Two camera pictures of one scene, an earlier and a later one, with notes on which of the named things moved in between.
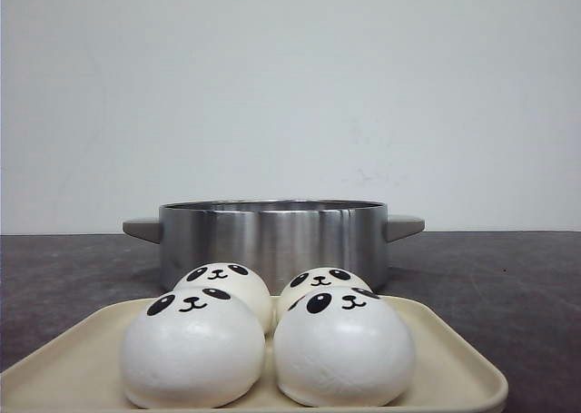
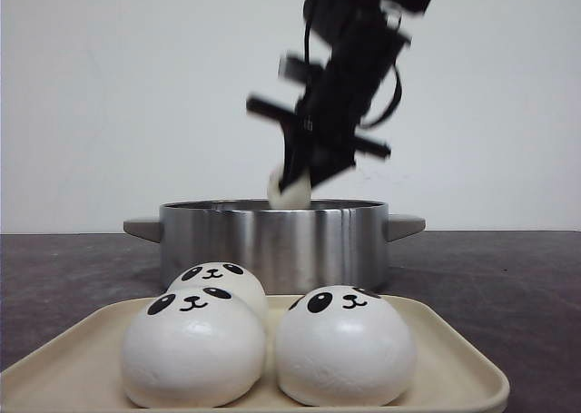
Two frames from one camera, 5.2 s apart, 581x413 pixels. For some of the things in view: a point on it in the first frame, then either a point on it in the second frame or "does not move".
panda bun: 231,276 does not move
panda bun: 312,279 → 296,196
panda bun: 342,347 does not move
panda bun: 192,349 does not move
